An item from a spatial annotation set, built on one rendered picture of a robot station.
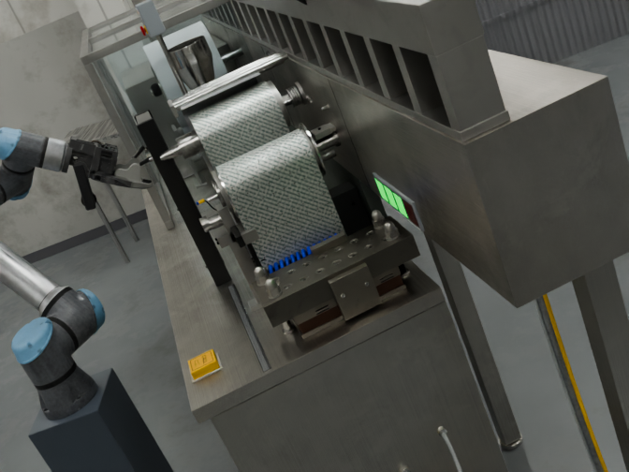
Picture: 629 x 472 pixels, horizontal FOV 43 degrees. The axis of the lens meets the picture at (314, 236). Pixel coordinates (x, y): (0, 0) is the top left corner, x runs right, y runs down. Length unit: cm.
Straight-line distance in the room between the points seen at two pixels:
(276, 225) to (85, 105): 428
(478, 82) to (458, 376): 104
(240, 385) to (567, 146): 99
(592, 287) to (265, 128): 108
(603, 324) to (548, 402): 143
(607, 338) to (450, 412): 68
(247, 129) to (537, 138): 112
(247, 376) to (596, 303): 85
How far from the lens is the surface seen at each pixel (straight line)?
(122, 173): 199
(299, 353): 194
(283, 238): 207
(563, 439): 281
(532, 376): 309
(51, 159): 197
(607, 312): 155
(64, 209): 654
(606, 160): 135
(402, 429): 211
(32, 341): 215
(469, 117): 123
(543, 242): 133
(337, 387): 199
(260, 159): 203
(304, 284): 193
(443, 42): 119
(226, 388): 195
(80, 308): 223
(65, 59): 618
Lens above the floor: 187
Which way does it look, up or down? 23 degrees down
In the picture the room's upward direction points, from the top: 23 degrees counter-clockwise
